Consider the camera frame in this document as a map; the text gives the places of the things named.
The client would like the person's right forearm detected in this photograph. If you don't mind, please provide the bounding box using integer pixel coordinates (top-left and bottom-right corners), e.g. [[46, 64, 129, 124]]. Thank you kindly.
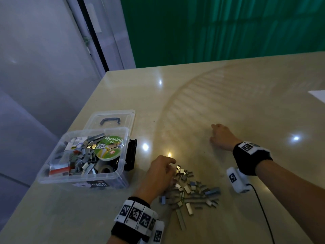
[[255, 160, 325, 244]]

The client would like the transparent box lid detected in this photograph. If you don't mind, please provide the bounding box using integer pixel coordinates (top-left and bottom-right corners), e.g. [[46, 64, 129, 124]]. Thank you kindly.
[[84, 109, 136, 131]]

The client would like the red stapler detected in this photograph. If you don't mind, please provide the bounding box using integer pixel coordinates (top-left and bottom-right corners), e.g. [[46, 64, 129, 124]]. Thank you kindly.
[[48, 167, 70, 176]]

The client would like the small clear tape roll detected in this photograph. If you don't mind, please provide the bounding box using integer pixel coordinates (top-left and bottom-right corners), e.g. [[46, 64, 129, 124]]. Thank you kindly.
[[95, 161, 115, 174]]

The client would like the black window post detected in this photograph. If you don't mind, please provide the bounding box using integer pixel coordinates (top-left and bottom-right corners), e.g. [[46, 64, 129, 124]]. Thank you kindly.
[[75, 0, 110, 73]]

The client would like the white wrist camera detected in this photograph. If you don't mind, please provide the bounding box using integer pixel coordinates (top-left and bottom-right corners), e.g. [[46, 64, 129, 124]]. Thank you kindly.
[[226, 166, 252, 194], [150, 220, 166, 244]]

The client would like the black camera cable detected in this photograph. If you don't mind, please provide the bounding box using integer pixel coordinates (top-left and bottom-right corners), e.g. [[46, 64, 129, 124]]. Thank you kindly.
[[247, 184, 276, 244]]

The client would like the small white staple box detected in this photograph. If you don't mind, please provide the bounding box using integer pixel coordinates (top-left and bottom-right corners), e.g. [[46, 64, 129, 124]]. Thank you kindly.
[[64, 137, 88, 151]]

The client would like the person's right hand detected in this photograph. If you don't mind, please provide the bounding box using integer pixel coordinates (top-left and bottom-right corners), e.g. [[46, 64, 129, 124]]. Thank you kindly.
[[210, 123, 243, 152]]

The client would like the pile of metal staple strips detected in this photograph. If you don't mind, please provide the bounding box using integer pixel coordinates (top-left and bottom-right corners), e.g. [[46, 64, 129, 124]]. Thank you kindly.
[[160, 165, 222, 232]]

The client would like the person's left hand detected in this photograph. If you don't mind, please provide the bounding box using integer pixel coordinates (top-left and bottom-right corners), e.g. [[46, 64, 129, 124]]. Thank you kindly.
[[134, 155, 177, 205]]

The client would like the transparent storage box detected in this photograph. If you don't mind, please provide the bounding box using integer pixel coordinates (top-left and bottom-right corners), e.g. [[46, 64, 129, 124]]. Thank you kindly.
[[37, 127, 138, 189]]

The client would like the green curtain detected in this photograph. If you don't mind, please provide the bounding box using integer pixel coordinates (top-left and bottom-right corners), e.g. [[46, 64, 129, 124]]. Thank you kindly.
[[120, 0, 325, 69]]

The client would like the white paper sheet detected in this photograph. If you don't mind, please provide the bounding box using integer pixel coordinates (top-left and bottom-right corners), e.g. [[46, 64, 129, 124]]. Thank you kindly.
[[308, 90, 325, 104]]

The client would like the black marker wristband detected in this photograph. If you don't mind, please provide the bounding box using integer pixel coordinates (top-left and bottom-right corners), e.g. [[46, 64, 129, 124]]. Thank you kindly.
[[233, 141, 274, 176], [111, 196, 159, 244]]

